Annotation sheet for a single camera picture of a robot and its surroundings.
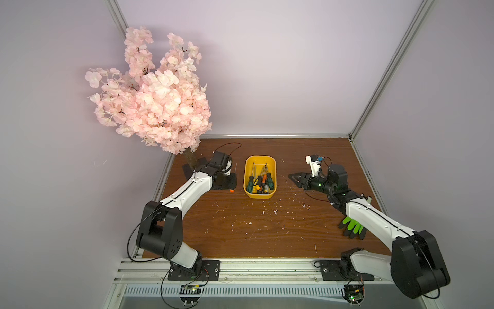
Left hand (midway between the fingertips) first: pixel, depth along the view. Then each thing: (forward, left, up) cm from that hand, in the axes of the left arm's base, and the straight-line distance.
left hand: (238, 182), depth 88 cm
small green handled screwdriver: (+5, -16, -8) cm, 18 cm away
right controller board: (-41, -45, -11) cm, 62 cm away
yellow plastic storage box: (+18, -11, -9) cm, 23 cm away
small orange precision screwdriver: (-4, +2, -1) cm, 5 cm away
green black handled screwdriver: (+2, -5, -7) cm, 9 cm away
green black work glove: (-19, -51, -8) cm, 55 cm away
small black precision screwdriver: (+6, -11, -7) cm, 14 cm away
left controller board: (-40, +16, -12) cm, 45 cm away
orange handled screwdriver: (+2, -13, -7) cm, 15 cm away
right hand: (-1, -24, +10) cm, 26 cm away
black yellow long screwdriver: (0, -8, -6) cm, 10 cm away
